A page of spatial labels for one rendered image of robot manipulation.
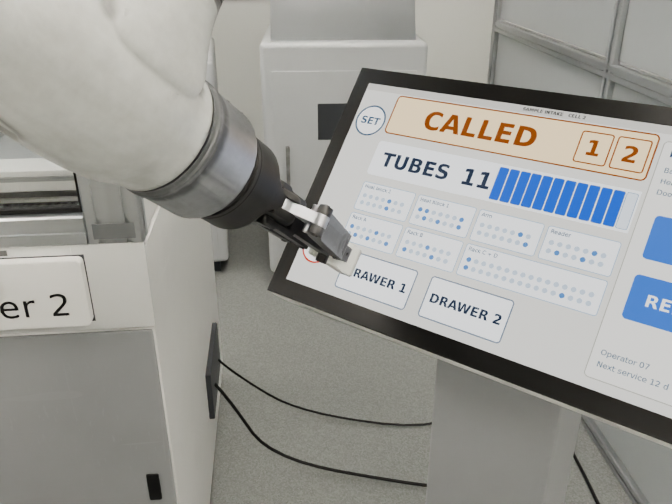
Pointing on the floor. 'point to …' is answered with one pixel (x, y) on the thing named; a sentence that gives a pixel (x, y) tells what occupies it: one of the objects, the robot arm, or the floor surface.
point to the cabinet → (118, 400)
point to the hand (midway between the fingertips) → (336, 252)
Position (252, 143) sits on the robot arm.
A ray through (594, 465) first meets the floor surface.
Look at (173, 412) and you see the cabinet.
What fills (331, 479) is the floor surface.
